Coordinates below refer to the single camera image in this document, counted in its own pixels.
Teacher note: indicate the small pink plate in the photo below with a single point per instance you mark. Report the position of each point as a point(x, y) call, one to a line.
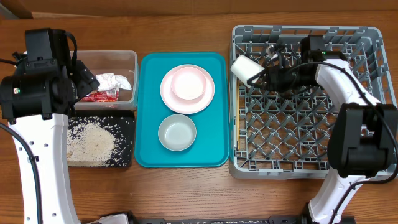
point(188, 83)

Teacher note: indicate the grey dish rack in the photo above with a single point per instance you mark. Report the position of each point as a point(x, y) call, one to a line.
point(284, 136)

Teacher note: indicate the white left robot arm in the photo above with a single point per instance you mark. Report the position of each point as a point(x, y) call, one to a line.
point(41, 147)

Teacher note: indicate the white rice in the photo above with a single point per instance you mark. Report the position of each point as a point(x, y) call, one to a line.
point(90, 143)

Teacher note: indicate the black tray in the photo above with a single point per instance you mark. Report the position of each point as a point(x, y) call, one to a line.
point(124, 121)

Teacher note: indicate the wooden chopstick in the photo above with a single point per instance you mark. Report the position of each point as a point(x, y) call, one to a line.
point(237, 85)
point(238, 120)

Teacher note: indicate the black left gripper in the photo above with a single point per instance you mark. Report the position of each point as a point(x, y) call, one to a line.
point(84, 79)

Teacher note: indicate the teal plastic tray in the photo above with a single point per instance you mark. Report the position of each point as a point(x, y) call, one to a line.
point(211, 145)

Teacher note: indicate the white cup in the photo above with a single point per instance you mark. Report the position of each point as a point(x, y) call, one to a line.
point(244, 68)

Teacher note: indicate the white napkin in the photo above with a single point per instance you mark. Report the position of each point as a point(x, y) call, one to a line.
point(110, 81)

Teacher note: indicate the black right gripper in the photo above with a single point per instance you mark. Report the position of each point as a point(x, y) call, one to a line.
point(272, 78)

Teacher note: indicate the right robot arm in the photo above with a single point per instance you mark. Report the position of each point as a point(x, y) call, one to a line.
point(363, 139)

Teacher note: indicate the grey bowl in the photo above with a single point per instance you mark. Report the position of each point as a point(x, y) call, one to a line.
point(177, 132)

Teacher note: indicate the clear plastic storage bin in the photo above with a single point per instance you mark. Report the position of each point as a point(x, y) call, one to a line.
point(119, 62)

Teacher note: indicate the red snack wrapper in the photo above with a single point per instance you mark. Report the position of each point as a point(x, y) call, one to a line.
point(102, 96)

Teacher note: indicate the large white plate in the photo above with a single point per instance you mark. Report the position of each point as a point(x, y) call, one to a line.
point(179, 105)

